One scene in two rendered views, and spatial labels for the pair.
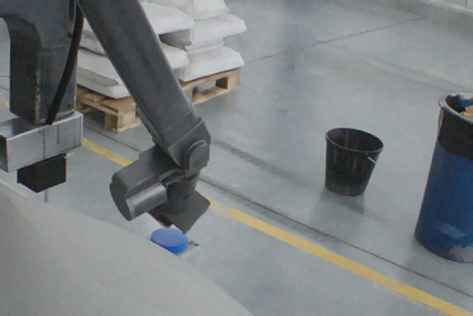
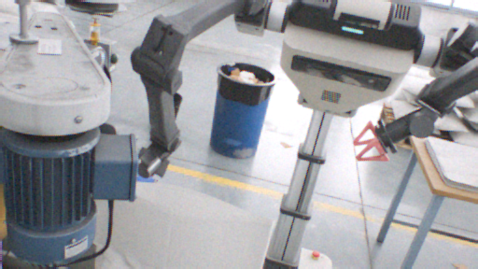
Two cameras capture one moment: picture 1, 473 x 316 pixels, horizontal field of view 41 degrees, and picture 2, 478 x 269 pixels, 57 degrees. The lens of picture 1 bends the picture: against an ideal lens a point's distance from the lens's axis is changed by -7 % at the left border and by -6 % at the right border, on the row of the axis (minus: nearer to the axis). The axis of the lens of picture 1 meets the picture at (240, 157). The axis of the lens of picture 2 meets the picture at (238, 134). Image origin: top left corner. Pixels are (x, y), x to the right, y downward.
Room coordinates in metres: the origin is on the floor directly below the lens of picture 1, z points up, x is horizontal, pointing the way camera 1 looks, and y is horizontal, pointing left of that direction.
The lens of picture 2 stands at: (-0.31, 0.42, 1.69)
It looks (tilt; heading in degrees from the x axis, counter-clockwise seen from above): 26 degrees down; 333
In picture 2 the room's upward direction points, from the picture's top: 11 degrees clockwise
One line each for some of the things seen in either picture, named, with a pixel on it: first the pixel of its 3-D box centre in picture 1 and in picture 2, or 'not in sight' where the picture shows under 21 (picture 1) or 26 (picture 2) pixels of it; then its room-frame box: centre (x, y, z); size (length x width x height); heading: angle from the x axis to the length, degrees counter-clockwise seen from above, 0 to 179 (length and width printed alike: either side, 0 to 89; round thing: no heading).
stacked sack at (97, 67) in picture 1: (130, 59); not in sight; (3.63, 0.70, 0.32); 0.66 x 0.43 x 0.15; 150
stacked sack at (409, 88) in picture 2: not in sight; (435, 91); (2.54, -3.00, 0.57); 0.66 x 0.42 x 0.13; 50
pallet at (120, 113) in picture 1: (135, 80); not in sight; (4.00, 0.73, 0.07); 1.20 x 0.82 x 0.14; 150
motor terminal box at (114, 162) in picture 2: not in sight; (115, 172); (0.38, 0.29, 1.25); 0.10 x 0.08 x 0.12; 173
